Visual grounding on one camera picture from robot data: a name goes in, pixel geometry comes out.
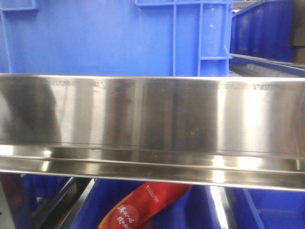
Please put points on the large blue target bin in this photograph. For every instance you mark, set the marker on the large blue target bin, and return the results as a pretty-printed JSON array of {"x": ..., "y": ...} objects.
[{"x": 118, "y": 37}]

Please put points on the blue bin lower shelf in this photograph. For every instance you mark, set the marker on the blue bin lower shelf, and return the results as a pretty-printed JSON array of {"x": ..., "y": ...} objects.
[{"x": 199, "y": 208}]

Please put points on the blue bin lower right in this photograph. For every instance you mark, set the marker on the blue bin lower right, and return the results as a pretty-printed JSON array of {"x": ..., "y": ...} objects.
[{"x": 267, "y": 209}]

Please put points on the blue bin right rear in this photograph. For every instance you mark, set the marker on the blue bin right rear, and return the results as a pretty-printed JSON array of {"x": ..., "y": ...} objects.
[{"x": 269, "y": 30}]

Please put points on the red snack bag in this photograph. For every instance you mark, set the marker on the red snack bag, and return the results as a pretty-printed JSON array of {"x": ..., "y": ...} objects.
[{"x": 143, "y": 203}]

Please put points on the stainless steel shelf rail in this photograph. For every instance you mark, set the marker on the stainless steel shelf rail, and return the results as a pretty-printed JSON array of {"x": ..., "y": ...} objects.
[{"x": 223, "y": 131}]

